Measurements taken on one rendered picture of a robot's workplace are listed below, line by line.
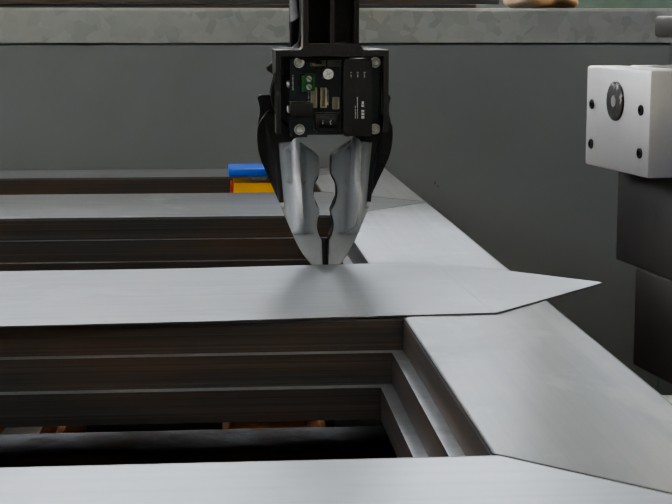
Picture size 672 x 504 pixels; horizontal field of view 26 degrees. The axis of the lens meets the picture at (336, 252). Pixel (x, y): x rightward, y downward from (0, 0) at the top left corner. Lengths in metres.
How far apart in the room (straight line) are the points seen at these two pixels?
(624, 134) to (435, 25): 0.48
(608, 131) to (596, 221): 0.46
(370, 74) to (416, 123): 0.80
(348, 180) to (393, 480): 0.48
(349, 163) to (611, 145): 0.39
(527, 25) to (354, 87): 0.83
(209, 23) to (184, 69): 0.06
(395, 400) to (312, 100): 0.23
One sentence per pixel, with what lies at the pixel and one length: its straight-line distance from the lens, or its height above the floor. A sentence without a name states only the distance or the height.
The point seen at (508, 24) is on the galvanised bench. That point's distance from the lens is 1.72.
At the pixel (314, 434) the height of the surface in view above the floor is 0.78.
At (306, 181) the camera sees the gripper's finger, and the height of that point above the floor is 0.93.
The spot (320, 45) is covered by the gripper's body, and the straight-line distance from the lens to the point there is 0.91.
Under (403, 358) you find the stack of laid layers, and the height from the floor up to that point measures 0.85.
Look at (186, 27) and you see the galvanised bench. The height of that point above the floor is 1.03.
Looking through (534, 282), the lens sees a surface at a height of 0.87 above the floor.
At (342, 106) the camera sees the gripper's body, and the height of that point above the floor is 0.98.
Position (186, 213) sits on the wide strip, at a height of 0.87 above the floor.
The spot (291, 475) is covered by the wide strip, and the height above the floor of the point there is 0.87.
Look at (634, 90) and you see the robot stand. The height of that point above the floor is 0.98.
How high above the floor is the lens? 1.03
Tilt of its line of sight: 9 degrees down
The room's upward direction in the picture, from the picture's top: straight up
